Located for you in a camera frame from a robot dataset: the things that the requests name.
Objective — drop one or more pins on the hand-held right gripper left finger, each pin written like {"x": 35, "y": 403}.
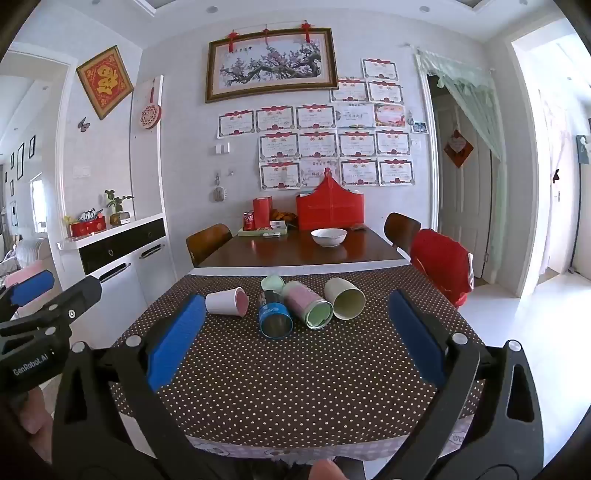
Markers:
{"x": 178, "y": 339}

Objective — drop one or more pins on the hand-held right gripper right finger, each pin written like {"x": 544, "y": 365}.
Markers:
{"x": 415, "y": 339}

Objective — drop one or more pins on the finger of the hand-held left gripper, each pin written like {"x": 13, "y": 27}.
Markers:
{"x": 69, "y": 300}
{"x": 32, "y": 284}

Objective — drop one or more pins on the white cup with pink inside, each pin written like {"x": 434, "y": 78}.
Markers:
{"x": 224, "y": 302}

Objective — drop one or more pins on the beige cup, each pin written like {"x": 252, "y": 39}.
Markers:
{"x": 341, "y": 295}

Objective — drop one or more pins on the blue cup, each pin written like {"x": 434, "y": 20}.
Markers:
{"x": 273, "y": 313}

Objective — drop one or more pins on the pink cup with green inside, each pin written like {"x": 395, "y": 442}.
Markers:
{"x": 299, "y": 296}

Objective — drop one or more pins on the person's left hand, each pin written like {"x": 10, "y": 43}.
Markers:
{"x": 33, "y": 413}

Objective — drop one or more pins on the white and black sideboard cabinet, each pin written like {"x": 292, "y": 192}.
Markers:
{"x": 124, "y": 277}

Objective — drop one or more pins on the red box on cabinet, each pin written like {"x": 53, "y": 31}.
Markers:
{"x": 87, "y": 227}

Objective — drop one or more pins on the chair with red cover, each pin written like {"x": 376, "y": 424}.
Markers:
{"x": 438, "y": 265}

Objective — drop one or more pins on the brown wooden chair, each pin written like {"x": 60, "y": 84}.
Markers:
{"x": 400, "y": 228}
{"x": 207, "y": 242}

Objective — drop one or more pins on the potted green plant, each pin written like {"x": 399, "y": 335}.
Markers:
{"x": 115, "y": 205}

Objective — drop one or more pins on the brown polka dot tablecloth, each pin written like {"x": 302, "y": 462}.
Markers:
{"x": 300, "y": 383}

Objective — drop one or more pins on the green tray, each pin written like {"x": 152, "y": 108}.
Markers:
{"x": 247, "y": 232}

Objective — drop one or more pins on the white bowl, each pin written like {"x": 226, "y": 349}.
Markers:
{"x": 328, "y": 236}

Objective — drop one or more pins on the red soda can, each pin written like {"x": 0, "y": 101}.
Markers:
{"x": 249, "y": 221}

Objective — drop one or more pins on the white door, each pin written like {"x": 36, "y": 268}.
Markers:
{"x": 461, "y": 203}

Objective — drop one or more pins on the white printed table cover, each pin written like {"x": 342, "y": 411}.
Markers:
{"x": 323, "y": 450}

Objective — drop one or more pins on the dark wooden dining table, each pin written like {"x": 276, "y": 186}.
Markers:
{"x": 295, "y": 254}

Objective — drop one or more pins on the small white box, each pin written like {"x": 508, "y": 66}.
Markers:
{"x": 278, "y": 225}

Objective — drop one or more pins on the tall red box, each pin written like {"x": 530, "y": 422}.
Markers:
{"x": 262, "y": 212}

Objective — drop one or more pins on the large red gift bag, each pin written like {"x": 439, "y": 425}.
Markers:
{"x": 330, "y": 210}

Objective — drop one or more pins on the orange snack food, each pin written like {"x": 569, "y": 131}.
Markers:
{"x": 282, "y": 215}

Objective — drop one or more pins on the red diamond door decoration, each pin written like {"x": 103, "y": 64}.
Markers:
{"x": 458, "y": 148}

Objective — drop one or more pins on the round red hanging ornament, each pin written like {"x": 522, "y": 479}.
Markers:
{"x": 150, "y": 115}

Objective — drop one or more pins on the red and gold framed picture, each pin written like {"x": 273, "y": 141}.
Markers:
{"x": 105, "y": 81}

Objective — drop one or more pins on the green lace door curtain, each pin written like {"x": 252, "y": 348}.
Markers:
{"x": 466, "y": 87}

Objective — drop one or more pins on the framed plum blossom painting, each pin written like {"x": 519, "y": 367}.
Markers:
{"x": 272, "y": 64}

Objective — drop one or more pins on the red knot tassel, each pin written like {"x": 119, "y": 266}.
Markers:
{"x": 305, "y": 28}
{"x": 233, "y": 39}
{"x": 266, "y": 34}

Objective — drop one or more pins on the black picture frame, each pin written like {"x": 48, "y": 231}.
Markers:
{"x": 20, "y": 161}
{"x": 32, "y": 146}

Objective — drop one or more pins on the grey hanging wall ornament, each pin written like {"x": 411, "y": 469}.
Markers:
{"x": 218, "y": 193}

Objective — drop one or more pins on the butterfly wall decoration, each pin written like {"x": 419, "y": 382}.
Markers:
{"x": 83, "y": 124}

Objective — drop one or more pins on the white double light switch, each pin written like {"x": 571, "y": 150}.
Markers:
{"x": 222, "y": 148}

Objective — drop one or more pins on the small wall photos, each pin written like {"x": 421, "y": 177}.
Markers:
{"x": 419, "y": 127}

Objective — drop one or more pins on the group of wall certificates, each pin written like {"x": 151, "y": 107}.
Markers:
{"x": 318, "y": 147}

